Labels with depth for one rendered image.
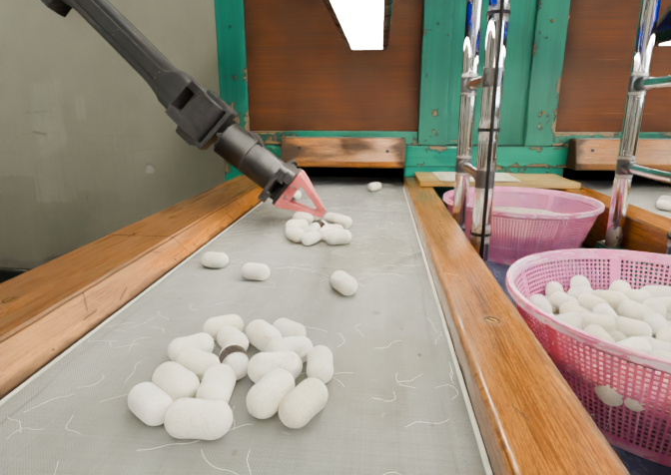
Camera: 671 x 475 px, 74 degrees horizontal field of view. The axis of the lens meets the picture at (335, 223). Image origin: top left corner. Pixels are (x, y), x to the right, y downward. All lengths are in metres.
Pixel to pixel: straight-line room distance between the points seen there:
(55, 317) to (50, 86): 2.15
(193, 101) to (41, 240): 2.06
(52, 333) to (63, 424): 0.11
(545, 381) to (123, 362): 0.29
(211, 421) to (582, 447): 0.19
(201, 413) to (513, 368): 0.19
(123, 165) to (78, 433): 2.08
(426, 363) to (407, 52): 0.89
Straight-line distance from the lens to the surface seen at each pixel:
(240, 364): 0.33
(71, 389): 0.37
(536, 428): 0.27
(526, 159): 1.18
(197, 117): 0.75
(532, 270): 0.53
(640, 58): 0.80
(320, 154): 1.08
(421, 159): 1.13
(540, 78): 1.18
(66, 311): 0.44
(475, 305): 0.40
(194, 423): 0.28
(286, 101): 1.16
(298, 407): 0.28
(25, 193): 2.72
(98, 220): 2.49
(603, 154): 1.19
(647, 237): 0.79
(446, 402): 0.32
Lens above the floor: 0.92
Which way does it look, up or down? 14 degrees down
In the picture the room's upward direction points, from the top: straight up
